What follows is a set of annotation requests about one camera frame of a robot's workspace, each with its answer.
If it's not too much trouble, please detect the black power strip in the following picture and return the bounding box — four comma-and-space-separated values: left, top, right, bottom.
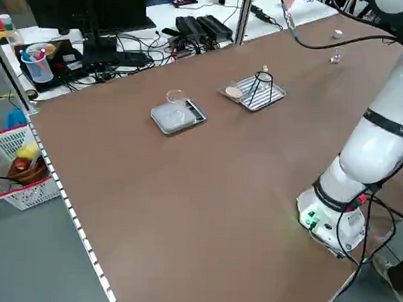
249, 5, 273, 23

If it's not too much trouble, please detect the blue plastic object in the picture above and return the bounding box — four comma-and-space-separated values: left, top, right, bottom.
5, 108, 27, 129

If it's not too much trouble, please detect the black power supply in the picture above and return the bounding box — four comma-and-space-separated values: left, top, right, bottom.
174, 15, 209, 42
195, 14, 235, 42

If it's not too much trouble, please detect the aluminium corner post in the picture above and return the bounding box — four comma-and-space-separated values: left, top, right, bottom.
0, 31, 43, 115

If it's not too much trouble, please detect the clear pen cup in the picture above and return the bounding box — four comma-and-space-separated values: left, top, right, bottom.
19, 44, 55, 84

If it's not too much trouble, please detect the black monitor on stand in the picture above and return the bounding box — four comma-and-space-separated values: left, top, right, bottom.
26, 0, 158, 68

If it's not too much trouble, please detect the silver digital scale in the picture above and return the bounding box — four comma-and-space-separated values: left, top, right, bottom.
149, 96, 209, 138

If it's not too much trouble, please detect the yellow sponge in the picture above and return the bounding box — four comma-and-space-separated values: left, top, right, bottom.
16, 141, 39, 160

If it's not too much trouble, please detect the brown wooden bowl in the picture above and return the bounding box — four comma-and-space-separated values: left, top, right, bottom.
6, 155, 50, 187

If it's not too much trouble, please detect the glass alcohol lamp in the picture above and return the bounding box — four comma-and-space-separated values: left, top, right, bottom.
259, 64, 273, 91

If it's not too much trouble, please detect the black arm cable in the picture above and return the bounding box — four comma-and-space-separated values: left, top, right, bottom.
277, 0, 403, 53

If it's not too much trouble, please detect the white plastic bottle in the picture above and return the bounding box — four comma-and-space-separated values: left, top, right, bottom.
0, 13, 17, 43

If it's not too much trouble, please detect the flat black box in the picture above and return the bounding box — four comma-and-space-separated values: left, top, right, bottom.
12, 37, 92, 96

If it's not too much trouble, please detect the asbestos wire net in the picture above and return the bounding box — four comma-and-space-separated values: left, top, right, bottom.
219, 84, 246, 101

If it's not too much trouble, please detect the black wire tripod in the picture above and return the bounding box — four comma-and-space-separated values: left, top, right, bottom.
247, 69, 273, 106

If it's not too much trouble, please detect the aluminium frame post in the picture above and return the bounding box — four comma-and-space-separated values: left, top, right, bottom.
234, 0, 254, 46

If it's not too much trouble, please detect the large glass beaker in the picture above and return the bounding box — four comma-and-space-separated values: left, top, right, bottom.
164, 88, 190, 124

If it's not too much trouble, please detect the white plastic basket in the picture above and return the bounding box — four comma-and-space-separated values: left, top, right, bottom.
0, 124, 65, 213

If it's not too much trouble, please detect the ribbed metal tray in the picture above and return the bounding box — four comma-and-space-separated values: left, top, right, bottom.
217, 74, 289, 115

